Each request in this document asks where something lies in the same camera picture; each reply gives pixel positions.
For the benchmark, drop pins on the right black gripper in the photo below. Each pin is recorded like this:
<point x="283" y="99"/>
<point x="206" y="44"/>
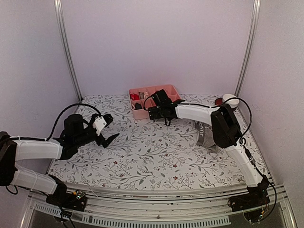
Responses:
<point x="153" y="113"/>

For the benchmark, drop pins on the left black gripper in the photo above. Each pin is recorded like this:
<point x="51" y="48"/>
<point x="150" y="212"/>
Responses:
<point x="101" y="141"/>

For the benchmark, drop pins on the pink divided organizer box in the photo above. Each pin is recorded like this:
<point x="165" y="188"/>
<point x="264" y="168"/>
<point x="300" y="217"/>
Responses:
<point x="142" y="114"/>

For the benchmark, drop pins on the grey boxer briefs lettered band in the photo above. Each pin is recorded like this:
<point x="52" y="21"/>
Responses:
<point x="205" y="137"/>

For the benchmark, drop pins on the grey underwear cream waistband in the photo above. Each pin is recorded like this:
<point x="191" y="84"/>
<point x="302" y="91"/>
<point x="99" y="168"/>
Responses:
<point x="143" y="94"/>

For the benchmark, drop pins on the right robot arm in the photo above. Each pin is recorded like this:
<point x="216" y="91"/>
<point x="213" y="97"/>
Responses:
<point x="226" y="131"/>

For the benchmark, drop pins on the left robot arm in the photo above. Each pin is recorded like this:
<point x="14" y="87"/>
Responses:
<point x="77" y="132"/>

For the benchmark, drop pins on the dark rolled cloth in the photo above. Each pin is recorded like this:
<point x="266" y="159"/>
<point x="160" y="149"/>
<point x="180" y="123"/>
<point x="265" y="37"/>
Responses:
<point x="137" y="106"/>

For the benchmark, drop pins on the red rolled cloth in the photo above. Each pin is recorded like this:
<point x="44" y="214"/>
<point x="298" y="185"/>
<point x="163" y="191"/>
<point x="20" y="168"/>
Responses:
<point x="134" y="96"/>

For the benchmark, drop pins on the floral table cloth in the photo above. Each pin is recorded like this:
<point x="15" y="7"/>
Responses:
<point x="148" y="155"/>

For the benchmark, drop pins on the red patterned saucer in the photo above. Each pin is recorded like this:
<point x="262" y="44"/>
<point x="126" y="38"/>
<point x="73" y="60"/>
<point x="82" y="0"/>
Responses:
<point x="220" y="101"/>

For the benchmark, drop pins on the white small bowl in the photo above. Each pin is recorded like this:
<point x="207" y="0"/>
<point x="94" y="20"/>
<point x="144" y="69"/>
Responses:
<point x="231" y="100"/>

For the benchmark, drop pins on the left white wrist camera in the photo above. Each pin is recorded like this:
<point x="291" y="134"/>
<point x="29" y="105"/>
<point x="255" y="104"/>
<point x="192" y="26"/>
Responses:
<point x="100" y="122"/>

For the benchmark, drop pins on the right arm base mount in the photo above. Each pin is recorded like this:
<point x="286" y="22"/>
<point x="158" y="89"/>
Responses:
<point x="255" y="197"/>

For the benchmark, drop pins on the right aluminium frame post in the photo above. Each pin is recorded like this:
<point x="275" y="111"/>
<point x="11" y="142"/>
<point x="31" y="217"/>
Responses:
<point x="249" y="45"/>

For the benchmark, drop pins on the aluminium frame post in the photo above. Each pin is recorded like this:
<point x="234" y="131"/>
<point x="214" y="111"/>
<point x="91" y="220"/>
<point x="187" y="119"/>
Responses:
<point x="249" y="45"/>
<point x="63" y="34"/>

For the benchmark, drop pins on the left aluminium frame post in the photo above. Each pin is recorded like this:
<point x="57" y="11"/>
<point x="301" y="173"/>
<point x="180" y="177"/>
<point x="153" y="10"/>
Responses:
<point x="63" y="34"/>

